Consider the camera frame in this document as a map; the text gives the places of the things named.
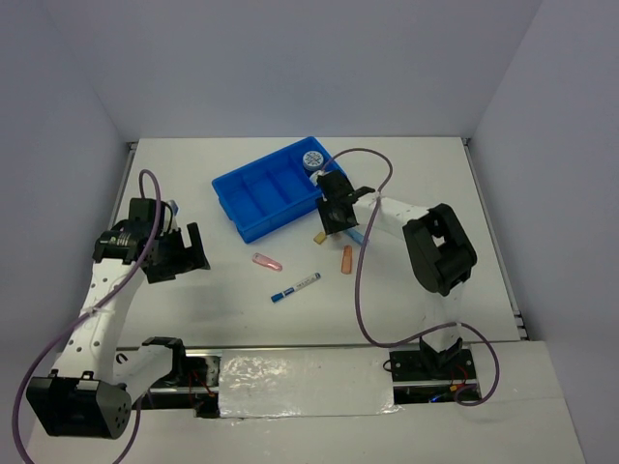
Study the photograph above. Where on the pink translucent case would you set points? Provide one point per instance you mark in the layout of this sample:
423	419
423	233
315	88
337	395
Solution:
266	262

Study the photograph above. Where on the blue white marker pen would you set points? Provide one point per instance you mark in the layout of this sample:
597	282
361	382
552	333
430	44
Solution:
296	287

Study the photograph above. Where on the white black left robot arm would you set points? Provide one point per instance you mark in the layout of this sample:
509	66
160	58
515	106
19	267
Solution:
89	392

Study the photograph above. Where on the orange translucent case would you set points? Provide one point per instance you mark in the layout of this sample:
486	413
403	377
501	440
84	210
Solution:
347	260

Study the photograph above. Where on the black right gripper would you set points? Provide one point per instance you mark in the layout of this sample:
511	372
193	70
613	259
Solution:
331	225

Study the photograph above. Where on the blue slime jar printed lid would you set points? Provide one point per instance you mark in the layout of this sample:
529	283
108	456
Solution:
313	161

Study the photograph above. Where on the white foil covered panel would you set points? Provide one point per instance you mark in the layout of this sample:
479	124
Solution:
313	382

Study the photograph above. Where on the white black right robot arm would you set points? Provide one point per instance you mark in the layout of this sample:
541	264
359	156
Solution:
440	253

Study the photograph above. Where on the blue translucent case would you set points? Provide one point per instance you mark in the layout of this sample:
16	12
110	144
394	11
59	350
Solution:
356	236

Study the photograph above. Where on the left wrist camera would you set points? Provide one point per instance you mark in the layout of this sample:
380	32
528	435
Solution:
170	211

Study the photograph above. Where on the yellow eraser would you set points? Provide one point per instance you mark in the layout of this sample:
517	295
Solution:
320	238

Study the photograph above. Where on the blue plastic compartment tray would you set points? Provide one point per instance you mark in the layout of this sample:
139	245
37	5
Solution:
268	193

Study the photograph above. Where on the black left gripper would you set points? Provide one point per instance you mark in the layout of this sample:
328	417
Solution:
191	257

